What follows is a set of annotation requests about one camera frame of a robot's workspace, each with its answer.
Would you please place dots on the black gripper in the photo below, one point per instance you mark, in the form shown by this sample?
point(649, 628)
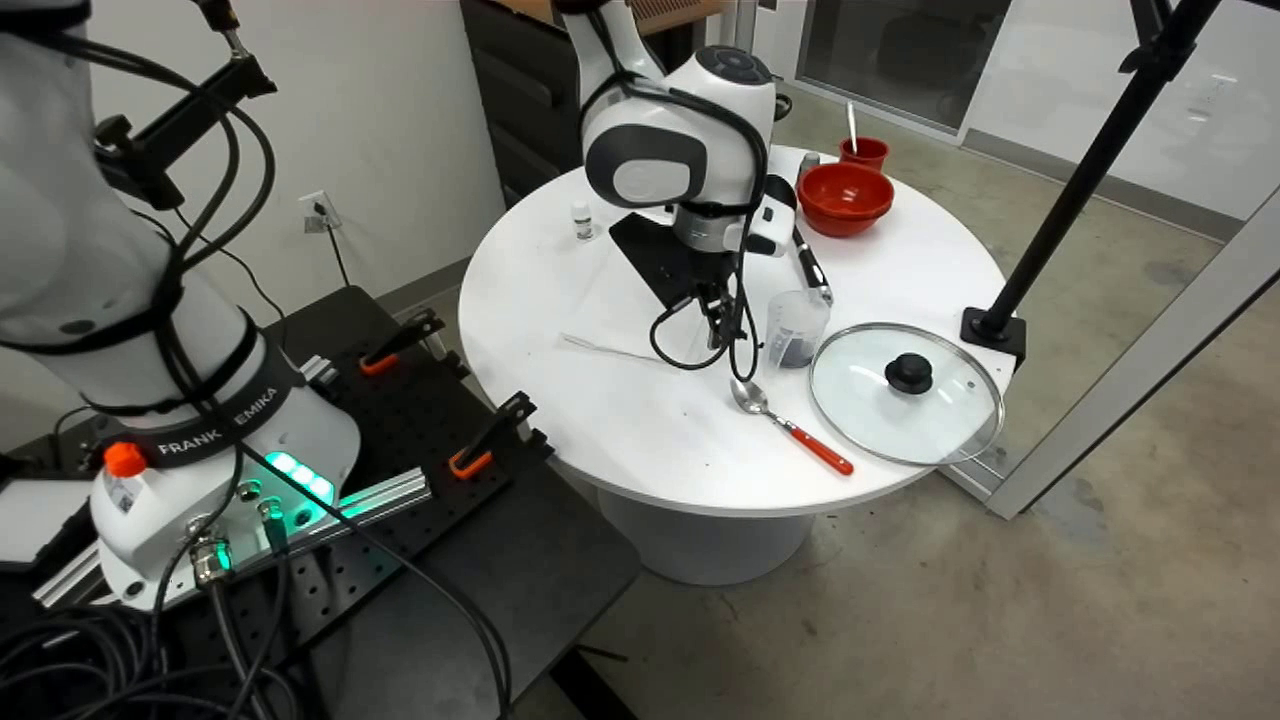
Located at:
point(723, 275)

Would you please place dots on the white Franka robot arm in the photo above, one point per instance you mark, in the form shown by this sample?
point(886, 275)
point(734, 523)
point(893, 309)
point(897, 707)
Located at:
point(654, 146)

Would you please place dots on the red bowl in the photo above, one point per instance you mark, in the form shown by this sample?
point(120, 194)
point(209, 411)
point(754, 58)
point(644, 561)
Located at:
point(846, 197)

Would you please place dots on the glass pot lid black knob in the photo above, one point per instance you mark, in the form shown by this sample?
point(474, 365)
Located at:
point(904, 395)

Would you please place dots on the small red cup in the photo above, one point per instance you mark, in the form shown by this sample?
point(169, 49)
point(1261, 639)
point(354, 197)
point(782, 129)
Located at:
point(865, 155)

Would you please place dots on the white stick in cup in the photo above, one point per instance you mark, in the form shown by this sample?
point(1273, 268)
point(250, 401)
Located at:
point(852, 124)

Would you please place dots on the black clamp with orange tip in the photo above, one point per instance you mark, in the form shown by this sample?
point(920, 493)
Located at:
point(484, 440)
point(401, 345)

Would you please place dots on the dark cabinet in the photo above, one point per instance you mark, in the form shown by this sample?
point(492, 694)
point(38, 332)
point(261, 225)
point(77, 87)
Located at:
point(527, 103)

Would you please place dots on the dark window pane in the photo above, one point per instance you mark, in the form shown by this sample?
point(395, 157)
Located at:
point(904, 52)

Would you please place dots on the black platform table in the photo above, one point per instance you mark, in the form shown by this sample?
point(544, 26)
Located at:
point(533, 573)

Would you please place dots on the black tripod stand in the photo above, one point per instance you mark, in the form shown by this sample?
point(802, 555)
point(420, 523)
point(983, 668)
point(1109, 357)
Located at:
point(1084, 180)

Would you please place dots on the orange round button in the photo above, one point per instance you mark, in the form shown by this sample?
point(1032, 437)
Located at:
point(124, 457)

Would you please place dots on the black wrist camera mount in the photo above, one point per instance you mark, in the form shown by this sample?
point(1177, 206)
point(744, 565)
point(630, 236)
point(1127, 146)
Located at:
point(663, 260)

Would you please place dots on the white table pedestal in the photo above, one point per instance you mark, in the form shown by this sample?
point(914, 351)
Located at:
point(704, 543)

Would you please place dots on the grey metal frame post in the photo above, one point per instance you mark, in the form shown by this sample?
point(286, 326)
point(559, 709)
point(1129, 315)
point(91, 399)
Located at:
point(1134, 373)

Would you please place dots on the aluminium rail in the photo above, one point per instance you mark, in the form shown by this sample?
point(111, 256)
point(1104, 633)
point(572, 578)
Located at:
point(361, 504)

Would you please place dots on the white wall outlet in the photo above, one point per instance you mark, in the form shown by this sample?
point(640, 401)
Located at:
point(317, 208)

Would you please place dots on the black camera bracket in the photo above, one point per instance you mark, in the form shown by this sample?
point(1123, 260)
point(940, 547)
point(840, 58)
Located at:
point(181, 112)

